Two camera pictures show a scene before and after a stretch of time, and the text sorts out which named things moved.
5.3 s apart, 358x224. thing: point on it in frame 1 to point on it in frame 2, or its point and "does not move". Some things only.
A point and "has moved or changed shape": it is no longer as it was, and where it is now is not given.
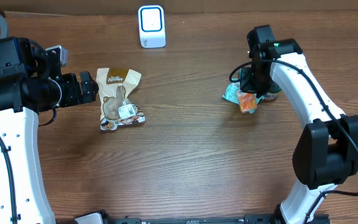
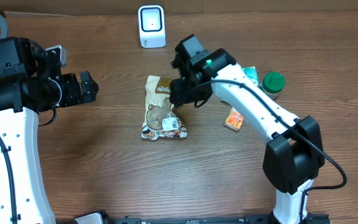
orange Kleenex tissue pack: (247, 102) has moved or changed shape
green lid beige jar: (273, 91) does not move
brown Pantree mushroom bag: (115, 86) to (158, 101)
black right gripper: (247, 85) to (180, 96)
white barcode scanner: (151, 20) does not move
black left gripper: (76, 96) does not move
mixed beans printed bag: (131, 113) to (172, 128)
